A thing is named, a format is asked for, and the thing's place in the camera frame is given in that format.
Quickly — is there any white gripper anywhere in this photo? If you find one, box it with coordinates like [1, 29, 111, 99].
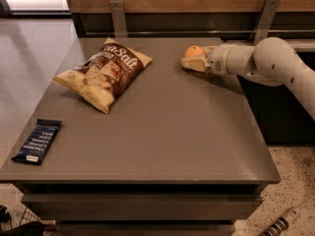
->
[181, 44, 230, 75]

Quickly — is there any orange fruit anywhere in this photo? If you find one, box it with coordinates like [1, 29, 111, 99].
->
[184, 45, 205, 58]

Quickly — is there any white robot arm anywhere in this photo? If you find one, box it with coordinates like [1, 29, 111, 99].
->
[181, 37, 315, 119]

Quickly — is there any blue rxbar blueberry bar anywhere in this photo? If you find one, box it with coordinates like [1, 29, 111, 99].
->
[11, 119, 62, 165]

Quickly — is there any sea salt chips bag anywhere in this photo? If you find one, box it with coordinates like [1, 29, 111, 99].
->
[53, 38, 152, 114]

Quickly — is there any grey drawer cabinet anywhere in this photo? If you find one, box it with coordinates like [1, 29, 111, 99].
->
[0, 38, 280, 236]

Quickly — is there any white power strip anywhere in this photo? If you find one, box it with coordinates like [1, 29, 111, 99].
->
[259, 195, 315, 236]

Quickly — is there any right metal bracket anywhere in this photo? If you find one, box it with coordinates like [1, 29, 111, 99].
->
[251, 0, 281, 45]

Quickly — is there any metal bracket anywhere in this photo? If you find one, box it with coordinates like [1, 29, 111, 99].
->
[110, 0, 128, 37]
[251, 0, 281, 45]

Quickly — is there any left metal bracket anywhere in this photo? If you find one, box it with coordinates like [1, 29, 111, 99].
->
[110, 0, 128, 37]

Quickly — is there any black wire basket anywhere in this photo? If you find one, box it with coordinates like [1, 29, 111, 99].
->
[0, 205, 56, 236]

